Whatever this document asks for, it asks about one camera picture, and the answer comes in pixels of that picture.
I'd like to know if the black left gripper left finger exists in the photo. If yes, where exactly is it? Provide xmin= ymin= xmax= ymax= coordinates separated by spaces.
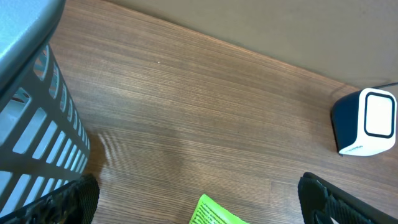
xmin=1 ymin=174 xmax=100 ymax=224

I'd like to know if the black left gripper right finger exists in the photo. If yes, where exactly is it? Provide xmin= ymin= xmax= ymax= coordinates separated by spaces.
xmin=298 ymin=172 xmax=397 ymax=224

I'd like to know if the grey plastic shopping basket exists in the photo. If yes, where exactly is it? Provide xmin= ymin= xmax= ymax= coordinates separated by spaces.
xmin=1 ymin=0 xmax=90 ymax=216

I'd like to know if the green snack bag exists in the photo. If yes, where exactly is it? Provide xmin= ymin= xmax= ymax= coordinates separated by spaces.
xmin=189 ymin=194 xmax=248 ymax=224

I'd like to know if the white barcode scanner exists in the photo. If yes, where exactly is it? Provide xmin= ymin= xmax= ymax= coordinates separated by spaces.
xmin=330 ymin=88 xmax=397 ymax=157

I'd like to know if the black scanner cable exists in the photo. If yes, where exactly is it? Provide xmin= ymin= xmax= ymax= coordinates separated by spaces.
xmin=371 ymin=81 xmax=398 ymax=90

